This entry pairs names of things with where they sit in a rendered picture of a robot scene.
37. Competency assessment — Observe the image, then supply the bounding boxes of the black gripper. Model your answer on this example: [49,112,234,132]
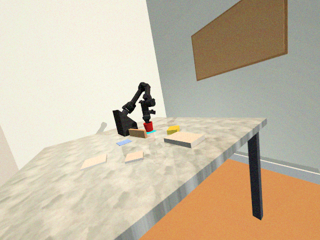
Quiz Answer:
[142,107,151,124]

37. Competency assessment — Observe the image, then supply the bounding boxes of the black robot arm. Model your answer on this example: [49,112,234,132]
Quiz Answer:
[122,82,156,116]

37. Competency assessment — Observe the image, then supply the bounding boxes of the brown flat bar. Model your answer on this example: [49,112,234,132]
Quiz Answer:
[128,129,148,139]

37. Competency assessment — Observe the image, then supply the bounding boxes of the red cup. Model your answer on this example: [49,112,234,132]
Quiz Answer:
[143,121,153,132]

